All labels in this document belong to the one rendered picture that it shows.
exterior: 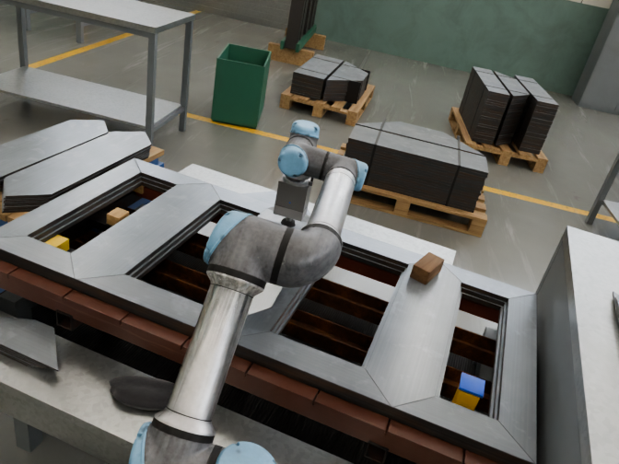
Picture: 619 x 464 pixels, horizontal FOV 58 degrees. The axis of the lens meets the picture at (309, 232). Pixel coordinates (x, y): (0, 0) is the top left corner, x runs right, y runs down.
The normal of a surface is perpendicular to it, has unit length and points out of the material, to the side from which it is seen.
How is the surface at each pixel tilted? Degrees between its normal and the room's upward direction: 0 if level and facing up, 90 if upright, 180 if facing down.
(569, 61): 90
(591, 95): 90
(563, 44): 90
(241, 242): 48
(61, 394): 0
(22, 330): 0
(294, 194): 90
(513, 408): 0
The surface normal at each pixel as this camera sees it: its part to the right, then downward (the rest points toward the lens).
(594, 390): 0.18, -0.85
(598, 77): -0.20, 0.46
